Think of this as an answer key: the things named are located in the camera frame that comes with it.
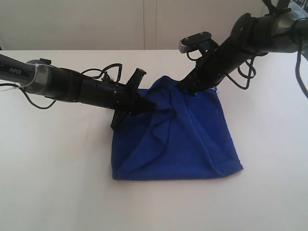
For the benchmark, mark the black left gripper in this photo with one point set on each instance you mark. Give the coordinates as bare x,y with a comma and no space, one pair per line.
120,97

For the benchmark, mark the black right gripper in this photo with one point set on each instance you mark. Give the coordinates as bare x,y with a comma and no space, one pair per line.
209,71

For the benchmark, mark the blue towel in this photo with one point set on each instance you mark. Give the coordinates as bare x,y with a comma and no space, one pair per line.
186,137

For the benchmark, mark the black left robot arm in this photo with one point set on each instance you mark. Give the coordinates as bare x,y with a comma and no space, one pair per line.
40,77

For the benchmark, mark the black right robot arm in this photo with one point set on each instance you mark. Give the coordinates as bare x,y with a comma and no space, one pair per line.
250,37

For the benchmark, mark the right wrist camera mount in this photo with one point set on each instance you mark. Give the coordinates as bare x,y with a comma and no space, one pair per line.
201,41

